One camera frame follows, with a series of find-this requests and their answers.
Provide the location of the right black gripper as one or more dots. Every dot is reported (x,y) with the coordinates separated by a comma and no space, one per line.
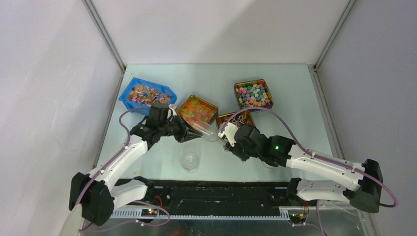
(234,149)

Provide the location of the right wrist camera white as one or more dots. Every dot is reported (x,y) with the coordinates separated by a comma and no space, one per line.
(227,133)

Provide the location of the gold tin orange gummies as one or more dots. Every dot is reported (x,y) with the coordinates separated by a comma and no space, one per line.
(196,109)

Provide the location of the white jar lid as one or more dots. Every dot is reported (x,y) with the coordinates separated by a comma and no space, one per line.
(268,166)

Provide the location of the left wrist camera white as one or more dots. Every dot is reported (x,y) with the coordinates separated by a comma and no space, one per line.
(172,111)

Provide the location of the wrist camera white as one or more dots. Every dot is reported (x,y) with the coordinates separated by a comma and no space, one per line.
(227,133)
(172,111)

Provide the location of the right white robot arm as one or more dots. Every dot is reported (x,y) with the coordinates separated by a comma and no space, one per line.
(358,184)

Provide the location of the blue plastic candy bin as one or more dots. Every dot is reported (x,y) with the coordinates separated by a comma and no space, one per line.
(139,95)

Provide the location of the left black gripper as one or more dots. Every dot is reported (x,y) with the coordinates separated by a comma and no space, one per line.
(184,135)

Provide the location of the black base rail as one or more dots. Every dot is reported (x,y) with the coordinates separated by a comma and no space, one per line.
(222,199)

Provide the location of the gold tin pastel candies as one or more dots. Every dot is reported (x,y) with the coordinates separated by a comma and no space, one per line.
(253,93)

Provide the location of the clear plastic scoop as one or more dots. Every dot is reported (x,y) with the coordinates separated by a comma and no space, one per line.
(209,132)

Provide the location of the clear plastic jar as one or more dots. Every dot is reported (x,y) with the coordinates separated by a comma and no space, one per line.
(190,159)

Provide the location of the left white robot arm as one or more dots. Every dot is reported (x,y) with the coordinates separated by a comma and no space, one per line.
(97,193)

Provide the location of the gold tin with lollipops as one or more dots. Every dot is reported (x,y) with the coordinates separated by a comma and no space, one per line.
(239,120)

